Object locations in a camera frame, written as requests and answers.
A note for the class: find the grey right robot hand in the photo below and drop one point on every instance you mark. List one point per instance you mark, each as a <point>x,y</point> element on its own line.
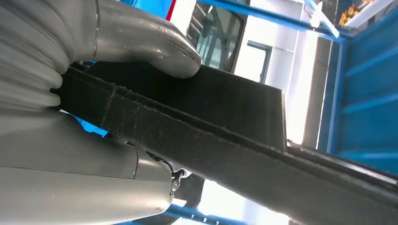
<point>77,174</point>

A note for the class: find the blue metal shelf rack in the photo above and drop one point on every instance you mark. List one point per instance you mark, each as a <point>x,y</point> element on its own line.
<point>367,124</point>

